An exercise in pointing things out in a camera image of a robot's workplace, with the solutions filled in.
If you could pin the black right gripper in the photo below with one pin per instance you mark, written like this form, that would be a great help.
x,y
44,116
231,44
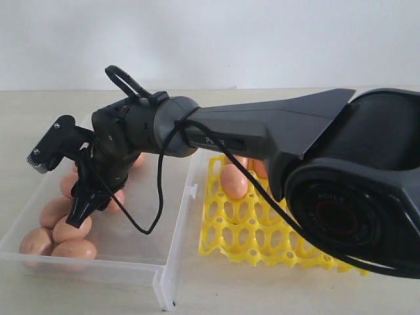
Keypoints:
x,y
100,182

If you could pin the brown egg fourth row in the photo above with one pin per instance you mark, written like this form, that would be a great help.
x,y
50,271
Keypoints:
x,y
54,211
63,231

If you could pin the brown egg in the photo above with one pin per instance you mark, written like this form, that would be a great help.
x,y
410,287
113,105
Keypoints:
x,y
233,182
38,242
139,160

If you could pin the brown egg packed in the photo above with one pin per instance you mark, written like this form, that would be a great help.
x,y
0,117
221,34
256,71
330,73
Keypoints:
x,y
260,169
244,161

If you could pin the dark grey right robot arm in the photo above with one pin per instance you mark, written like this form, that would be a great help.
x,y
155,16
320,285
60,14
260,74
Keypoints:
x,y
347,165

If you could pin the clear plastic tray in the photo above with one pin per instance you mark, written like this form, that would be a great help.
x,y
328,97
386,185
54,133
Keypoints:
x,y
124,255

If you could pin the brown egg front bin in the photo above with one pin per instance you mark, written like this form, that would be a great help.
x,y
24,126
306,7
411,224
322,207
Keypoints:
x,y
74,249

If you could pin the yellow plastic egg tray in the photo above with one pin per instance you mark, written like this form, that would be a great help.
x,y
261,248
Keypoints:
x,y
249,230

